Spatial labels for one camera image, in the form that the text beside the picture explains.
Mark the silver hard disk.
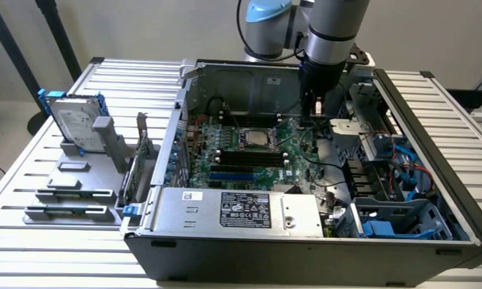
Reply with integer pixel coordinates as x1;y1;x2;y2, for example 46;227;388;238
49;95;105;153

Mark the black long expansion slot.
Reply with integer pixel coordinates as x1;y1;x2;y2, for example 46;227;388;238
209;164;255;175

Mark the grey metal disk bay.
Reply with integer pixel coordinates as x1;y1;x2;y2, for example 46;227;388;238
327;82;439;199

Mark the green graphics card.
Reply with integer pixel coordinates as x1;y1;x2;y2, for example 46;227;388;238
118;111;154;209

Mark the silver square CPU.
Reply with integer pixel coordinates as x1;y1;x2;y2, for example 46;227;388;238
245;131;268;145

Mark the grey parts rack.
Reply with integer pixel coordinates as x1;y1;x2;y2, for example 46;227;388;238
21;116;163;225

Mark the blue disk carrier frame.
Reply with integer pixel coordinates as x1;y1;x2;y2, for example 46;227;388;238
36;87;110;122

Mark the blue wire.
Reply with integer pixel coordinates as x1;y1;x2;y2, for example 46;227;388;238
396;143;438;200

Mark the black RAM slot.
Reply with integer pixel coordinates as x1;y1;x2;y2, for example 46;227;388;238
216;156;287;163
220;113;283;120
220;119;283;126
216;148;287;155
215;160;287;167
216;152;287;158

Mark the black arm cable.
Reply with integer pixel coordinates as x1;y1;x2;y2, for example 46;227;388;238
235;0;307;61

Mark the green motherboard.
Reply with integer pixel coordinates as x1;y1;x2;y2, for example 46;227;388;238
184;117;335;194

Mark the black looped wire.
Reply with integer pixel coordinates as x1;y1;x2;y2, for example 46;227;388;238
207;96;231;117

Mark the grey lower disk bay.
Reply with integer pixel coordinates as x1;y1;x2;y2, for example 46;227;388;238
350;196;454;241

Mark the black stand pole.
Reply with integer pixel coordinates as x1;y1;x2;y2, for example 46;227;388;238
0;0;52;137
34;0;84;79

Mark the blue plastic bay carrier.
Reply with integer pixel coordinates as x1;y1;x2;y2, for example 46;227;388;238
360;220;396;239

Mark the thin metal locking lever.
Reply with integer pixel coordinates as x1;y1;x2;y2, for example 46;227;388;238
271;119;299;147

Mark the black open PC case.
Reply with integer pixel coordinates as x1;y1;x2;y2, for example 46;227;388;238
118;58;482;283

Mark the metal CPU socket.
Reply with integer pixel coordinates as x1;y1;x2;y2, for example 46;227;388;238
235;126;283;150

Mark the black white bracket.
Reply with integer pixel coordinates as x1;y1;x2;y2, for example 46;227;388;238
346;44;376;76

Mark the blue expansion slot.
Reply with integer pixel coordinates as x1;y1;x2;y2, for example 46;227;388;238
208;172;255;182

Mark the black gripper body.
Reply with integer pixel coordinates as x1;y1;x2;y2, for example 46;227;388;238
297;58;346;128

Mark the red wire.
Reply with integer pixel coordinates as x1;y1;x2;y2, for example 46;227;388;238
388;141;434;196

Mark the grey power supply box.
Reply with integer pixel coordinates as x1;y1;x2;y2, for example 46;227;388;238
150;187;327;239

